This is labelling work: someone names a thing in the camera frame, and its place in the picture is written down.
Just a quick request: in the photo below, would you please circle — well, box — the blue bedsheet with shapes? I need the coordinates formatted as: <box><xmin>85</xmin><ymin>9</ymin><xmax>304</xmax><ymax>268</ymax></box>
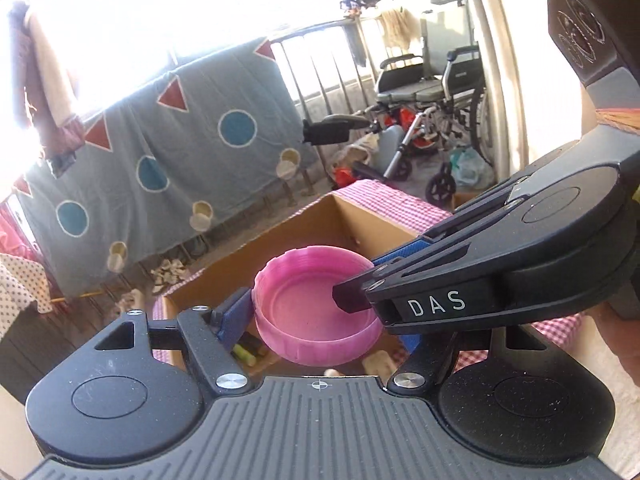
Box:
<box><xmin>10</xmin><ymin>37</ymin><xmax>321</xmax><ymax>301</ymax></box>

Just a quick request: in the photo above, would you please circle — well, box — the white polka dot cloth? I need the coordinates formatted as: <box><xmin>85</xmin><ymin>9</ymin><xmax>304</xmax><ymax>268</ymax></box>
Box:
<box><xmin>0</xmin><ymin>255</ymin><xmax>53</xmax><ymax>341</ymax></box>

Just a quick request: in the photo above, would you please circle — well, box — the folding wheelchair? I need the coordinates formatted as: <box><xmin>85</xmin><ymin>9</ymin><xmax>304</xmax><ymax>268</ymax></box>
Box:
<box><xmin>375</xmin><ymin>45</ymin><xmax>496</xmax><ymax>201</ymax></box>

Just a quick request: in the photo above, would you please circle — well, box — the pale plastic bag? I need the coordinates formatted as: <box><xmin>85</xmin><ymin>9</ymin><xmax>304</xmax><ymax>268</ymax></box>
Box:
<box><xmin>450</xmin><ymin>147</ymin><xmax>493</xmax><ymax>188</ymax></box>

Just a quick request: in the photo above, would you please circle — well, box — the black padded armrest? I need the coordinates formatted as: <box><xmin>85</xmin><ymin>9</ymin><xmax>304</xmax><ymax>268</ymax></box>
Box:
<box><xmin>302</xmin><ymin>114</ymin><xmax>371</xmax><ymax>146</ymax></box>

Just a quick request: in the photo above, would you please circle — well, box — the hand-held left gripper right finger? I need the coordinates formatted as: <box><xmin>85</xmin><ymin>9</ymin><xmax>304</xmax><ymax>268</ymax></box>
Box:
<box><xmin>387</xmin><ymin>324</ymin><xmax>556</xmax><ymax>397</ymax></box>

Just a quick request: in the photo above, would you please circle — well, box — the green lip balm stick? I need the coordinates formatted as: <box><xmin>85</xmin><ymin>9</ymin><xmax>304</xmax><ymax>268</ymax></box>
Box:
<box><xmin>232</xmin><ymin>342</ymin><xmax>268</xmax><ymax>363</ymax></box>

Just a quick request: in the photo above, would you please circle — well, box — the brown cardboard box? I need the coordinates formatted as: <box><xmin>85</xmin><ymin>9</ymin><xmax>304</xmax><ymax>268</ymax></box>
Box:
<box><xmin>159</xmin><ymin>192</ymin><xmax>453</xmax><ymax>377</ymax></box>

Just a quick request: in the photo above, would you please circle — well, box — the beige hanging towel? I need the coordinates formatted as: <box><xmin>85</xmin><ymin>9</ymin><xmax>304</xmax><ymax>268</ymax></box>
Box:
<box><xmin>382</xmin><ymin>7</ymin><xmax>421</xmax><ymax>48</ymax></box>

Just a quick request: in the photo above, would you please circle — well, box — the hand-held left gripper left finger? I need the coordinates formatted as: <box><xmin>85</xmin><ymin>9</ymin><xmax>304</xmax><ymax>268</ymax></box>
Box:
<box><xmin>94</xmin><ymin>287</ymin><xmax>255</xmax><ymax>396</ymax></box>

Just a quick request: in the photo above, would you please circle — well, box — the pink plastic lid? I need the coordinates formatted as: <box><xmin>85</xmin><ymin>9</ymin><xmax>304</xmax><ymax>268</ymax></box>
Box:
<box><xmin>251</xmin><ymin>245</ymin><xmax>383</xmax><ymax>367</ymax></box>

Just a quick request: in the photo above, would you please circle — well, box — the metal balcony railing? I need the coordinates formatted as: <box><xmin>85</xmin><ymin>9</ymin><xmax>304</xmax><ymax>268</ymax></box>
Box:
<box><xmin>270</xmin><ymin>15</ymin><xmax>386</xmax><ymax>126</ymax></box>

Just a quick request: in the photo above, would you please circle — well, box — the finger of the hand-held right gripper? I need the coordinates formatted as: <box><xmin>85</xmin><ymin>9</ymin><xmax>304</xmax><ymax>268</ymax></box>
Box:
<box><xmin>331</xmin><ymin>269</ymin><xmax>387</xmax><ymax>314</ymax></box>
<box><xmin>371</xmin><ymin>176</ymin><xmax>532</xmax><ymax>267</ymax></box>

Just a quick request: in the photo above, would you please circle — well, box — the red checked tablecloth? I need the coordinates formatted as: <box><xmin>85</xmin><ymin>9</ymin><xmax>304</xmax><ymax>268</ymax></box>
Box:
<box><xmin>151</xmin><ymin>178</ymin><xmax>588</xmax><ymax>378</ymax></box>

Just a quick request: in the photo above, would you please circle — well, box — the pink hanging clothing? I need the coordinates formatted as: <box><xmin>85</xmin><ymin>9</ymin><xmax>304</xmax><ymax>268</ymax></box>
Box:
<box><xmin>0</xmin><ymin>195</ymin><xmax>31</xmax><ymax>261</ymax></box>

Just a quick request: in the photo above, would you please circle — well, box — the yellow stick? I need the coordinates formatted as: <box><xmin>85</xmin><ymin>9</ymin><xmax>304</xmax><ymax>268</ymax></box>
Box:
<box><xmin>52</xmin><ymin>287</ymin><xmax>108</xmax><ymax>306</ymax></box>

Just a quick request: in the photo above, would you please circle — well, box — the dark hanging garment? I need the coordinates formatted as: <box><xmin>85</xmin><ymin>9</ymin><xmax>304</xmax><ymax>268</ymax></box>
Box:
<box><xmin>10</xmin><ymin>2</ymin><xmax>86</xmax><ymax>176</ymax></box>

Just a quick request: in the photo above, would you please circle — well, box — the dark wooden cabinet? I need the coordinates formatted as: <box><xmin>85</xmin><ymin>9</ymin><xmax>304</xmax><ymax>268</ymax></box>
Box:
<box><xmin>0</xmin><ymin>310</ymin><xmax>101</xmax><ymax>401</ymax></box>

